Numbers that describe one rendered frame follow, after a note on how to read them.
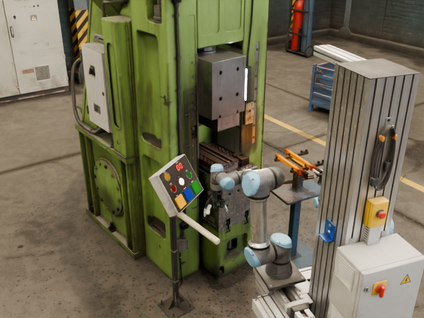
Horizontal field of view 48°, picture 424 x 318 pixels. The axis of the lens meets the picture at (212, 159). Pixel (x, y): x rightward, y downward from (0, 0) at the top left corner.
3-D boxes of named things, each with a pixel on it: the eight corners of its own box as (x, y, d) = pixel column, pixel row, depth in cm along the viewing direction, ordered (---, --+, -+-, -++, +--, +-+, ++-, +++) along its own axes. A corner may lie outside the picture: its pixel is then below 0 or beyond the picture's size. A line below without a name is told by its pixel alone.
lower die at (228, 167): (238, 168, 362) (238, 158, 358) (217, 176, 350) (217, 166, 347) (203, 149, 391) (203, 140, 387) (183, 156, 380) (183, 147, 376)
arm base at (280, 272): (297, 276, 267) (298, 262, 262) (272, 282, 262) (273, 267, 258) (284, 260, 279) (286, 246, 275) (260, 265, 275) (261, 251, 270)
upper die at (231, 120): (239, 124, 346) (239, 112, 342) (217, 131, 335) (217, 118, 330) (203, 108, 375) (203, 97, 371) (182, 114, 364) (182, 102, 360)
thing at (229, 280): (272, 271, 396) (272, 270, 395) (217, 303, 363) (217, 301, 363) (240, 248, 423) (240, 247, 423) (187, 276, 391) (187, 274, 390)
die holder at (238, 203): (255, 215, 385) (257, 166, 366) (218, 233, 364) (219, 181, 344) (211, 188, 425) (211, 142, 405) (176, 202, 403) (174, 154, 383)
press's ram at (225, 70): (253, 108, 349) (255, 53, 332) (212, 120, 328) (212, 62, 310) (216, 93, 379) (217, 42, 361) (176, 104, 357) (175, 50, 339)
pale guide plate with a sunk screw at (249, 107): (253, 122, 373) (254, 101, 365) (245, 125, 368) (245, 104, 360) (252, 121, 374) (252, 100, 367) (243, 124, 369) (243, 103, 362)
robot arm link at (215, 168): (214, 170, 279) (207, 164, 286) (214, 187, 284) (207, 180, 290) (226, 167, 282) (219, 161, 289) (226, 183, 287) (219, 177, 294)
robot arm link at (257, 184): (277, 265, 258) (277, 171, 239) (253, 274, 252) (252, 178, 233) (265, 255, 268) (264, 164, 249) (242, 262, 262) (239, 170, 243)
